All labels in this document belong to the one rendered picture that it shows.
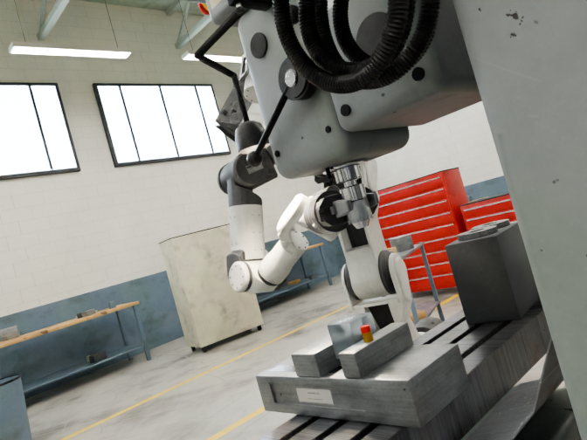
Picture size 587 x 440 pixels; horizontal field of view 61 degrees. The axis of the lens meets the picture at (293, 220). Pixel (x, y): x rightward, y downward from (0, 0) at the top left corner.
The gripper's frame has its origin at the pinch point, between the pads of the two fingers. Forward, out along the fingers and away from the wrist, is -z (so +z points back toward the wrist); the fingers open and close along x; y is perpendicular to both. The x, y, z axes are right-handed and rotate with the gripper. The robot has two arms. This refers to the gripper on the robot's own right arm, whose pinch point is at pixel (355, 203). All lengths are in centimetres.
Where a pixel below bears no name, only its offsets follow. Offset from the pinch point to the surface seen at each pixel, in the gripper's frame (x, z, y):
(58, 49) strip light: -61, 590, -299
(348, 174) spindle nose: -1.0, -2.1, -5.5
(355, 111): -4.7, -18.2, -12.9
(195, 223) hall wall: 82, 867, -56
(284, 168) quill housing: -11.3, 1.0, -9.5
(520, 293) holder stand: 35.6, 7.1, 28.4
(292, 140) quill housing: -9.8, -2.5, -13.5
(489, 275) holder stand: 30.0, 8.0, 22.6
